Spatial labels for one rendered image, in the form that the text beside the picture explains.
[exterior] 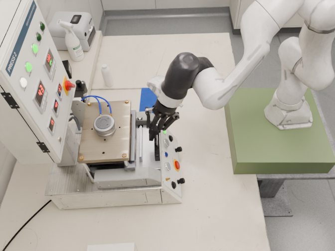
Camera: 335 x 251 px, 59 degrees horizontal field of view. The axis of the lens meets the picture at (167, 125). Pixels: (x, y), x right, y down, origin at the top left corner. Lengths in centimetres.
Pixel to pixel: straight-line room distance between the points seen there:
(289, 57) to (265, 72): 174
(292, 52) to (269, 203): 124
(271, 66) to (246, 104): 160
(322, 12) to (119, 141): 75
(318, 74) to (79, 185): 99
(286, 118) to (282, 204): 93
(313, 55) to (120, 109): 73
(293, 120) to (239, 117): 25
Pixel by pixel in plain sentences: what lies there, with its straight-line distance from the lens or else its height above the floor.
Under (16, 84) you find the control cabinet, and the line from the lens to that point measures 81.
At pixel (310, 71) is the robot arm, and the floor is 124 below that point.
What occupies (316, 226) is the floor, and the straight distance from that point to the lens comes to 229.
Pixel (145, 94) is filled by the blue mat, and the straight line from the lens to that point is 171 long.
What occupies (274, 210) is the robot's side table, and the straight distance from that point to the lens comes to 222.
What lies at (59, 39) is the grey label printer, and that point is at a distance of 199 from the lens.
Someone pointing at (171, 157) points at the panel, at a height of 84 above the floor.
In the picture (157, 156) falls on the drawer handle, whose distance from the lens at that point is 116.
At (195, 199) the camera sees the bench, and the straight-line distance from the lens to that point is 136.
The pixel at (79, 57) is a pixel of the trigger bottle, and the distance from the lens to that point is 192.
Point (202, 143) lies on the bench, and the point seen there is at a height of 75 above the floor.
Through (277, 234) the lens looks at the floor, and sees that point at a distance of 218.
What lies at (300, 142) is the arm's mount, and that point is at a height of 86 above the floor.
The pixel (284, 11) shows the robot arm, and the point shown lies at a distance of 92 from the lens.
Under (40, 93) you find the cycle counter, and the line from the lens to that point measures 92.
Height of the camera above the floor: 200
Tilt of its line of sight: 54 degrees down
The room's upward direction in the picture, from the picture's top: 4 degrees counter-clockwise
